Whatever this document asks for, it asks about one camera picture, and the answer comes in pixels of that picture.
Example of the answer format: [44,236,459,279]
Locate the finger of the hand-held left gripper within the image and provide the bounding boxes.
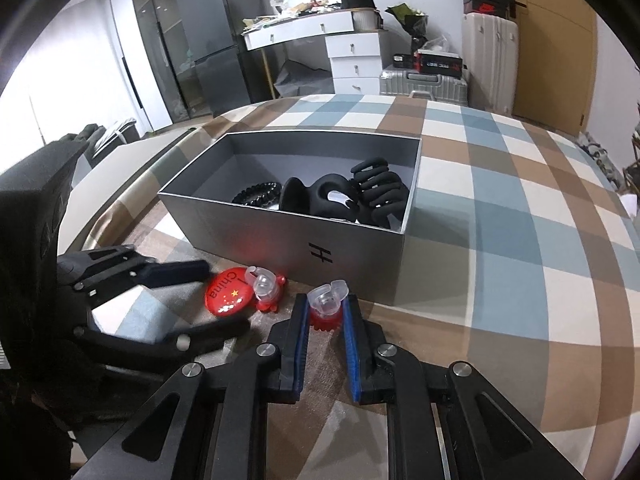
[56,244,212,307]
[74,317,252,362]

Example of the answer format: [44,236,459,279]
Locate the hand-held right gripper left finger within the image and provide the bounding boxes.
[82,293,309,480]

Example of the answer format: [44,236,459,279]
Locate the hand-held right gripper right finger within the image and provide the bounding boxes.
[342,293,567,480]

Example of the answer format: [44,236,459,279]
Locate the small red clear hair clip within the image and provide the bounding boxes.
[244,266,288,315]
[306,280,350,333]

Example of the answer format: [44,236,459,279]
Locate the red round badge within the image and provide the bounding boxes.
[205,269,261,318]

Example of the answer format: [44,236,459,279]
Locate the grey cardboard box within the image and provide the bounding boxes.
[156,131,424,308]

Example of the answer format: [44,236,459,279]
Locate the black bead bracelet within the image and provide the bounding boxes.
[231,180,287,208]

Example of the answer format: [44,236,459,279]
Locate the smooth black hair claw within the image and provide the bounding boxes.
[277,173,362,225]

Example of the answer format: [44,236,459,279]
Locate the toothed black hair claw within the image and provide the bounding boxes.
[348,157,417,232]

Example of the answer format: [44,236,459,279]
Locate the checked bed sheet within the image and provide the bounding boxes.
[65,92,640,480]

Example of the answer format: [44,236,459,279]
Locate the glass door cabinet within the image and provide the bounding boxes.
[127,0,202,126]

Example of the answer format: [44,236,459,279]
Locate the dark grey refrigerator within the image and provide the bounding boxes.
[175,0,252,117]

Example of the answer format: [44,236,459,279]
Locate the silver suitcase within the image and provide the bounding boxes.
[379,66,472,107]

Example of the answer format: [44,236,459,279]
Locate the white dressing table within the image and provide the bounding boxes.
[242,7,390,96]

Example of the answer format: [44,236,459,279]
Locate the black and red box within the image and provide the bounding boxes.
[415,50,467,74]

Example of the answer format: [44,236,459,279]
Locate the white suitcase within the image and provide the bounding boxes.
[462,10,519,115]

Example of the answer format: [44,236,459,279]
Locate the white ribbed canister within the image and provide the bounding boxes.
[352,7,382,31]

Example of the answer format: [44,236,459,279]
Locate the dark wrapped flower bouquet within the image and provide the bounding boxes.
[385,2,432,55]

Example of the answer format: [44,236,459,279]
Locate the wooden door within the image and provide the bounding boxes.
[500,0,600,137]

